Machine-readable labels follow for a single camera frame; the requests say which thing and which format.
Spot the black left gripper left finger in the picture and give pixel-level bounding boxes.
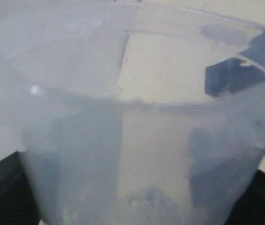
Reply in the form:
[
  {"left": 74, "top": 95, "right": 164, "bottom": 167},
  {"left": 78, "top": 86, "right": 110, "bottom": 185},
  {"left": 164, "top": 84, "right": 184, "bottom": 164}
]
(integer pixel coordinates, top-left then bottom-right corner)
[{"left": 0, "top": 151, "right": 41, "bottom": 225}]

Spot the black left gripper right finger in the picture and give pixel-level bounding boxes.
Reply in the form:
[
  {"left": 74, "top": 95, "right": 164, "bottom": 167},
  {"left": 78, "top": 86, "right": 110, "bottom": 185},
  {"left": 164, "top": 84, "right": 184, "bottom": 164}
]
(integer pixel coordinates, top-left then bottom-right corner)
[{"left": 226, "top": 170, "right": 265, "bottom": 225}]

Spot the translucent plastic measuring cup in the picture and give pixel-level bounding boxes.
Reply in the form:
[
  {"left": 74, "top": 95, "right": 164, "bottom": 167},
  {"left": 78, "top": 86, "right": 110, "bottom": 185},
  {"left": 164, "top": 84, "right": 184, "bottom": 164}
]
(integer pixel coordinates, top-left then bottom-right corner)
[{"left": 0, "top": 2, "right": 265, "bottom": 225}]

